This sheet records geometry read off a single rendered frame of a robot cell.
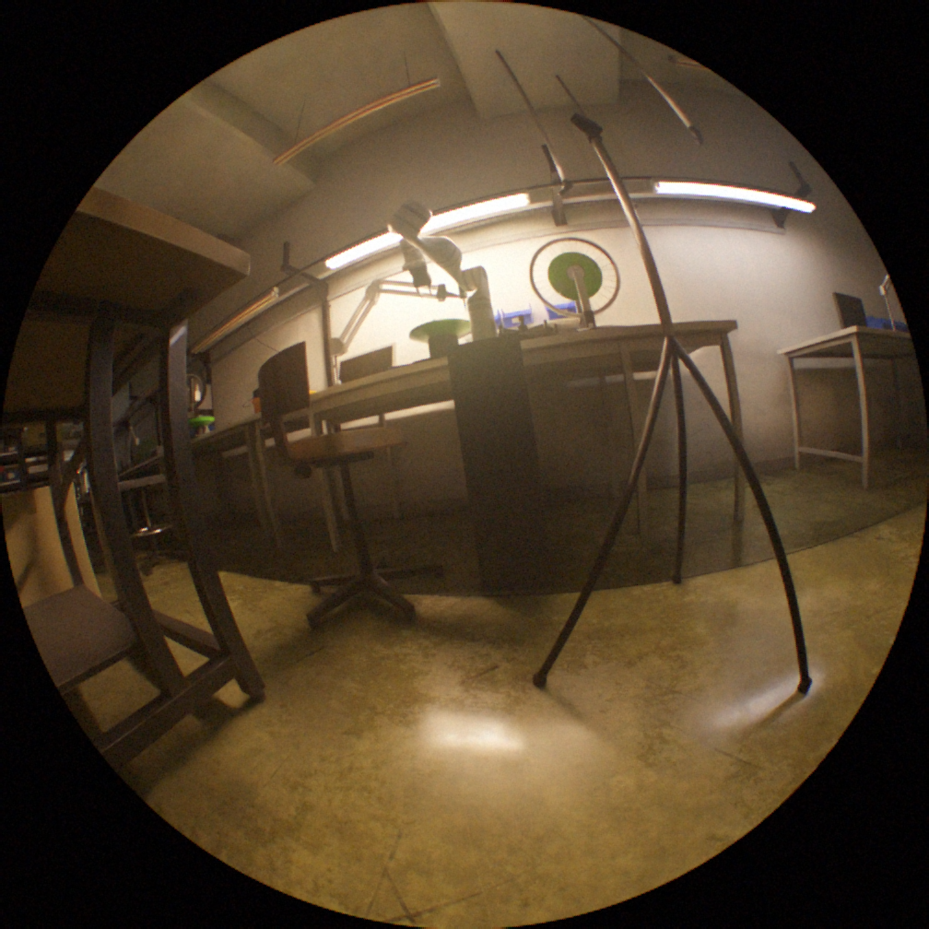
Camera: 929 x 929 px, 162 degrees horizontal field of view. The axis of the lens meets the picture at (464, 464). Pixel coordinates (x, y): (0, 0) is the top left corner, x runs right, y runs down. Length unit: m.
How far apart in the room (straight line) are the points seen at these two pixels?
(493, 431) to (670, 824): 1.06
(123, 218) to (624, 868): 1.09
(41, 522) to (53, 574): 0.20
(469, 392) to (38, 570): 1.83
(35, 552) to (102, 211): 1.31
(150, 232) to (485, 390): 0.95
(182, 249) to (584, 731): 1.07
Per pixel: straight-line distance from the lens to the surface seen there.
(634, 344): 1.51
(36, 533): 1.66
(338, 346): 1.85
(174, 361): 0.81
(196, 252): 0.65
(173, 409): 0.78
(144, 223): 0.62
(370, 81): 4.14
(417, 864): 0.59
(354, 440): 1.03
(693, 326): 1.57
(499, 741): 0.68
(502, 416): 1.04
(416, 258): 1.32
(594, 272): 1.96
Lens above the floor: 0.55
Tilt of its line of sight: 5 degrees down
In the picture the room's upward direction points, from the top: 9 degrees counter-clockwise
